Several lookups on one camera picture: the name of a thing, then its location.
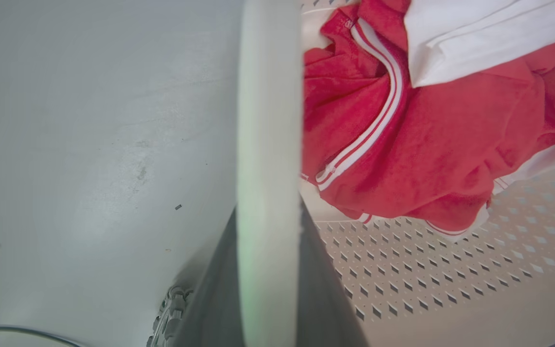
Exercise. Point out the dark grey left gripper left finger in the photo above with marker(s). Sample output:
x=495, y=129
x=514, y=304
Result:
x=215, y=299

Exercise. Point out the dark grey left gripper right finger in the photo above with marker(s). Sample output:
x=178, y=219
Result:
x=323, y=299

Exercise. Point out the red garment with white stripes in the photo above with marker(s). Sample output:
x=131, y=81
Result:
x=431, y=154

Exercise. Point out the white cloth under red garment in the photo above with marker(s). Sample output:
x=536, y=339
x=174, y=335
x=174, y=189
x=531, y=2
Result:
x=547, y=161

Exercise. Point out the white folded garment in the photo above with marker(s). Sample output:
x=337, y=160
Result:
x=470, y=38

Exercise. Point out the grey ribbed wheel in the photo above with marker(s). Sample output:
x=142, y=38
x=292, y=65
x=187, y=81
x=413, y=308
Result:
x=167, y=318

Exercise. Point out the white perforated plastic laundry basket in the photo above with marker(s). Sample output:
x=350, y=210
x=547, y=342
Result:
x=268, y=144

